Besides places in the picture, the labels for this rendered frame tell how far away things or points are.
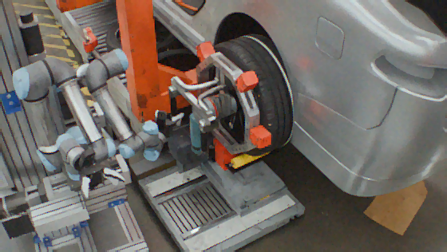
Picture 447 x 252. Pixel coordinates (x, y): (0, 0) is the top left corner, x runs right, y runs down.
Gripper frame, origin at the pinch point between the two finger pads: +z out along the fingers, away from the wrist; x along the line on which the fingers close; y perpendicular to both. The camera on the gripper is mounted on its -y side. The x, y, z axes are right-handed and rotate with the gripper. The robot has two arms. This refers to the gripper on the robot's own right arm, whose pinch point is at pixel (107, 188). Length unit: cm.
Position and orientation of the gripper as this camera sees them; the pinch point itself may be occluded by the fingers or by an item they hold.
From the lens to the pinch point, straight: 163.9
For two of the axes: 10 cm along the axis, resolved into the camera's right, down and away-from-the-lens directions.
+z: 6.6, 5.1, -5.6
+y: -1.1, 8.0, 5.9
